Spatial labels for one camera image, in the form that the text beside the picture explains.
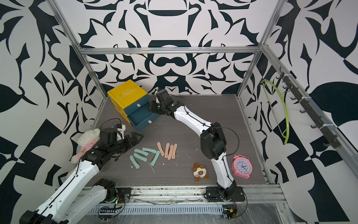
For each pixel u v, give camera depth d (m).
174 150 0.89
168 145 0.92
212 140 0.53
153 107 0.78
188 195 0.76
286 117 0.67
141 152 0.89
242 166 0.82
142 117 0.92
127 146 0.70
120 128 0.73
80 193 0.48
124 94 0.94
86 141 0.85
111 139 0.60
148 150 0.89
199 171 0.79
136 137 0.71
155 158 0.87
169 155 0.87
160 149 0.90
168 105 0.68
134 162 0.85
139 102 0.89
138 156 0.87
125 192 0.75
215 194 0.74
